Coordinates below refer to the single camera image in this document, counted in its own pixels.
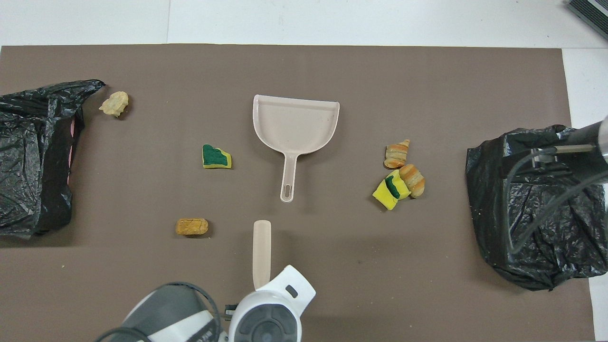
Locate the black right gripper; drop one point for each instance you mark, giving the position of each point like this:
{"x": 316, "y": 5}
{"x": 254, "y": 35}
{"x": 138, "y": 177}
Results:
{"x": 560, "y": 164}

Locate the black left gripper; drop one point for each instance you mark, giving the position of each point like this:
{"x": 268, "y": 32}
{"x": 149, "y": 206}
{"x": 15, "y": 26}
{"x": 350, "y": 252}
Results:
{"x": 231, "y": 309}

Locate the beige hand brush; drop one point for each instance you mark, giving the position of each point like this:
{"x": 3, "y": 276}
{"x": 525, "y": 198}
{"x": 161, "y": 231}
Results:
{"x": 261, "y": 251}

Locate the brown hash brown toy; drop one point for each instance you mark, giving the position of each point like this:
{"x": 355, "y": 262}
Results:
{"x": 191, "y": 226}

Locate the striped croissant toy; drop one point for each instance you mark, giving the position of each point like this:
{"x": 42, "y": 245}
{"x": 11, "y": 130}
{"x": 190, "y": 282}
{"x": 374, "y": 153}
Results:
{"x": 396, "y": 154}
{"x": 413, "y": 178}

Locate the large yellow green sponge piece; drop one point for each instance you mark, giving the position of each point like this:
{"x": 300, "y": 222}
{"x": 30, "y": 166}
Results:
{"x": 385, "y": 195}

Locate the small green yellow sponge piece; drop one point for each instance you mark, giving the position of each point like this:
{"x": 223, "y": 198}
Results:
{"x": 214, "y": 156}

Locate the beige plastic dustpan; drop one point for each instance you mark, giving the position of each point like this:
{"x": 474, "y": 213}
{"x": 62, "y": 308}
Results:
{"x": 294, "y": 126}

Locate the pale yellow crinkled food piece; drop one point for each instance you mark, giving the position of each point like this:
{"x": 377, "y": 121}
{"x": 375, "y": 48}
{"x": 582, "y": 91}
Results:
{"x": 115, "y": 103}

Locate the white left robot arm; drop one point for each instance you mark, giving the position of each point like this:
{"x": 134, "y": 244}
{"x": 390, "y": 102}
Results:
{"x": 266, "y": 323}

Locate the black bag lined bin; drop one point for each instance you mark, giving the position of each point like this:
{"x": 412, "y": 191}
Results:
{"x": 489, "y": 199}

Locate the black bag over pink bin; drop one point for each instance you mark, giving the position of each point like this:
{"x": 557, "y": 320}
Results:
{"x": 33, "y": 209}

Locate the grey ribbed device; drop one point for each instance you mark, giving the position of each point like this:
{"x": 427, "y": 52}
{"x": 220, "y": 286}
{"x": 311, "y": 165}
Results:
{"x": 593, "y": 9}

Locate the brown table mat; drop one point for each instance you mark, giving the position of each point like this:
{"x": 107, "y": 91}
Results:
{"x": 332, "y": 71}

